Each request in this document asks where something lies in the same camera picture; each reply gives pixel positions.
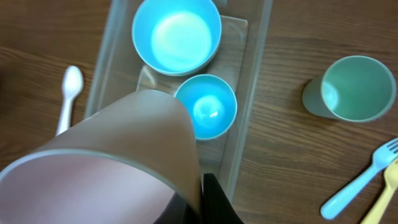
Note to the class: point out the light blue bowl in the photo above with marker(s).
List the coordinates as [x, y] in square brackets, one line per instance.
[176, 37]

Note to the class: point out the clear plastic container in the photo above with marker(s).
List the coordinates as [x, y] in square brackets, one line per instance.
[120, 71]

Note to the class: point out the teal green cup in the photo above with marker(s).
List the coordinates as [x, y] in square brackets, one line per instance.
[355, 89]

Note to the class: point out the light blue cup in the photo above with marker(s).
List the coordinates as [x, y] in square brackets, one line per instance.
[211, 103]

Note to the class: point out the yellow plastic fork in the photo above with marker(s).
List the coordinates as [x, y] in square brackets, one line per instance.
[376, 212]

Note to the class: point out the white plastic spoon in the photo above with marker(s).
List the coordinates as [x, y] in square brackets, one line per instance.
[72, 86]

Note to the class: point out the pink cup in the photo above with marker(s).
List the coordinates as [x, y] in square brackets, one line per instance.
[134, 161]

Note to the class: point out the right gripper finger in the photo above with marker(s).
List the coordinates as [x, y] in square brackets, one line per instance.
[216, 206]

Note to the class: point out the light blue plastic fork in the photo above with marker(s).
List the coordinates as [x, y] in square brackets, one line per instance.
[381, 158]

